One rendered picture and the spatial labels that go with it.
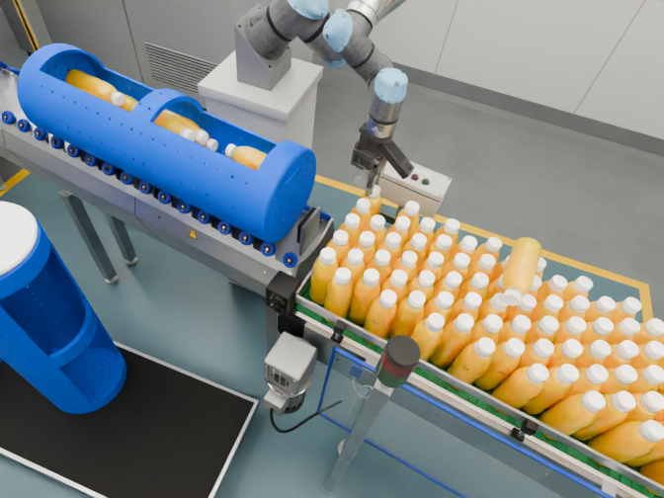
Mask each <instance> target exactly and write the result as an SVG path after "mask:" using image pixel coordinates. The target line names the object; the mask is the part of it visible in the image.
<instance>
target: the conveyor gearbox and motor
mask: <svg viewBox="0 0 664 498"><path fill-rule="evenodd" d="M316 356H317V349H316V348H315V347H313V346H311V345H310V344H309V343H308V342H307V341H306V340H304V339H302V338H300V337H297V336H293V335H292V334H290V333H289V332H287V331H284V332H283V333H282V335H281V336H280V338H279V339H278V341H277V342H276V344H275V345H274V346H273V348H272V349H271V351H270V352H269V354H268V355H267V357H266V358H265V359H264V377H265V380H266V381H267V384H268V386H269V388H270V389H269V391H268V392H267V394H266V396H265V397H264V407H265V408H267V409H268V410H270V419H271V423H272V425H273V427H274V428H275V429H276V430H277V431H278V432H280V433H288V432H291V431H293V430H295V429H296V428H298V427H299V426H301V425H302V424H303V423H305V422H306V421H308V420H310V419H311V418H313V417H315V416H316V415H318V414H320V413H318V412H316V413H314V414H312V415H311V416H309V417H307V418H306V419H304V420H303V421H301V422H300V423H298V424H297V425H296V426H294V427H292V428H290V429H288V430H281V429H279V428H278V427H277V426H276V424H275V422H274V419H273V413H275V414H277V415H278V416H282V415H283V413H284V414H291V413H293V412H295V411H297V410H298V409H299V408H300V407H301V406H302V404H303V402H304V398H305V394H306V391H307V390H308V388H309V387H310V385H311V383H312V380H313V369H314V367H315V362H316Z"/></svg>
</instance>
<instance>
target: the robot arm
mask: <svg viewBox="0 0 664 498"><path fill-rule="evenodd" d="M406 1H407V0H351V2H350V4H349V6H348V8H347V9H345V10H344V9H337V10H336V11H334V12H333V13H332V14H331V13H330V12H329V4H328V0H275V1H274V2H272V3H271V4H270V5H269V6H268V7H265V8H262V9H258V10H255V11H253V12H251V13H250V14H249V15H248V16H247V17H246V18H245V20H244V31H245V35H246V37H247V40H248V41H249V42H250V44H251V46H252V47H253V48H254V49H255V51H256V52H257V53H258V54H260V55H261V56H262V57H264V58H266V59H268V60H277V59H278V58H280V57H281V56H282V55H283V54H284V53H285V51H286V49H287V48H288V46H289V44H290V43H291V41H293V40H294V39H295V38H299V39H300V40H302V41H303V42H304V43H305V44H306V45H307V46H308V47H309V48H310V49H311V50H312V51H313V52H314V53H315V54H316V55H317V56H318V58H319V59H320V60H321V61H323V62H324V63H325V64H327V65H328V66H330V67H339V66H342V65H344V64H345V63H348V64H349V65H350V66H351V67H352V68H353V69H354V70H355V71H356V72H357V73H358V74H359V75H360V76H361V77H362V79H363V80H364V81H365V82H366V83H367V84H368V87H369V90H370V93H371V96H372V102H371V107H370V112H369V117H368V121H367V122H364V124H363V125H362V126H361V127H360V129H359V132H360V133H361V135H360V140H359V142H357V143H356V144H357V145H356V144H355V148H354V149H353V155H352V160H351V164H352V165H354V166H356V167H357V168H359V169H361V170H365V172H364V174H363V176H362V177H355V179H354V182H355V183H356V184H357V185H358V186H360V187H361V188H363V189H364V190H365V191H366V197H368V196H370V195H371V194H372V193H373V189H374V184H376V185H378V183H379V181H380V178H381V176H382V173H383V171H384V168H385V165H386V161H388V163H389V164H390V165H391V166H392V167H393V169H394V170H395V171H396V172H397V173H398V175H399V176H400V177H401V178H402V179H406V178H407V177H409V176H410V174H411V173H412V172H413V170H414V169H415V167H414V166H413V165H412V163H411V162H410V161H409V160H408V158H407V157H406V156H405V155H404V154H403V152H402V151H401V150H400V149H399V147H398V146H397V145H396V144H395V143H394V141H393V140H392V138H393V135H394V133H395V130H396V126H397V122H398V118H399V115H400V111H401V107H402V104H403V100H404V97H405V95H406V91H407V83H408V78H407V76H406V75H405V74H404V73H402V71H401V70H398V69H395V68H393V64H392V61H391V60H390V58H389V57H388V55H387V54H386V53H385V52H383V51H380V50H379V49H378V48H377V47H376V46H375V45H374V43H373V42H372V41H371V40H370V38H369V35H370V33H371V31H372V29H373V28H374V25H376V24H377V23H378V22H379V21H381V20H382V19H383V18H385V17H386V16H387V15H389V14H390V13H391V12H393V11H394V10H395V9H397V8H398V7H399V6H401V5H402V4H403V3H404V2H406ZM358 145H359V146H358Z"/></svg>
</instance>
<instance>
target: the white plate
mask: <svg viewBox="0 0 664 498"><path fill-rule="evenodd" d="M38 232H39V230H38V225H37V222H36V220H35V218H34V217H33V215H32V214H31V213H30V212H29V211H28V210H26V209H25V208H23V207H20V206H18V205H15V204H11V203H6V202H0V276H2V275H4V274H6V273H7V272H9V271H11V270H12V269H13V268H15V267H16V266H17V265H19V264H20V263H21V262H22V261H23V260H24V259H25V258H26V257H27V256H28V255H29V253H30V252H31V251H32V249H33V247H34V246H35V243H36V241H37V238H38Z"/></svg>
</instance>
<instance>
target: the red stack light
mask: <svg viewBox="0 0 664 498"><path fill-rule="evenodd" d="M385 347H386V345H385ZM385 347H384V350H383V352H382V354H381V357H380V361H381V365H382V367H383V369H384V370H385V371H386V372H387V373H388V374H390V375H391V376H394V377H399V378H402V377H407V376H409V375H410V374H411V373H412V372H413V370H414V369H415V367H416V366H417V365H416V366H414V367H412V368H410V369H402V368H399V367H397V366H395V365H394V364H393V363H392V362H391V361H390V360H389V359H388V357H387V355H386V352H385Z"/></svg>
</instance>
